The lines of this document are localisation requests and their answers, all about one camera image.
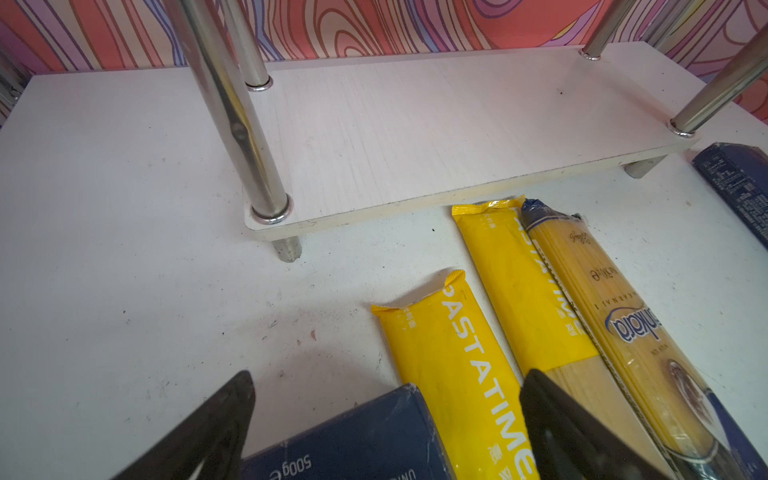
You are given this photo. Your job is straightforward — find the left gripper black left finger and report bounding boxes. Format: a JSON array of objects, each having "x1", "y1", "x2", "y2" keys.
[{"x1": 116, "y1": 370, "x2": 256, "y2": 479}]

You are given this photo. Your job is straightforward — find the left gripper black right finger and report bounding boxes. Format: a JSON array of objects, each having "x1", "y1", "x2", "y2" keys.
[{"x1": 520, "y1": 369, "x2": 660, "y2": 480}]

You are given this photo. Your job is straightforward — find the dark blue Barilla spaghetti box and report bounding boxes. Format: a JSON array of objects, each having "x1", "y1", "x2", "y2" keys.
[{"x1": 692, "y1": 142, "x2": 767, "y2": 248}]

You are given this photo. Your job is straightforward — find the white two-tier shelf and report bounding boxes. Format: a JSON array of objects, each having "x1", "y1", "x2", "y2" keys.
[{"x1": 165, "y1": 1, "x2": 767, "y2": 262}]

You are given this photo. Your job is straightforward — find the yellow Pastatime spaghetti bag middle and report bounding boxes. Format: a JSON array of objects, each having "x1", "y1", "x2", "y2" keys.
[{"x1": 451, "y1": 197, "x2": 675, "y2": 479}]

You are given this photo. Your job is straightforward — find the yellow pastatime spaghetti bag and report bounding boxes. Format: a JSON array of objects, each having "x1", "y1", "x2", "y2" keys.
[
  {"x1": 371, "y1": 270, "x2": 539, "y2": 479},
  {"x1": 451, "y1": 197, "x2": 675, "y2": 479}
]

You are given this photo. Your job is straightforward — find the blue Ankara spaghetti bag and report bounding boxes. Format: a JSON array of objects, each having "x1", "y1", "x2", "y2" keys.
[{"x1": 521, "y1": 199, "x2": 767, "y2": 479}]

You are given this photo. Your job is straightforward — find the yellow Pastatime spaghetti bag left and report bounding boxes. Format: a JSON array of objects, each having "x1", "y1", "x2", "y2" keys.
[{"x1": 371, "y1": 270, "x2": 539, "y2": 479}]

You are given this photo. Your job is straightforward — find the blue Barilla rigatoni box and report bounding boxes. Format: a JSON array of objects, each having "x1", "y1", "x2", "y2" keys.
[{"x1": 240, "y1": 384, "x2": 456, "y2": 479}]

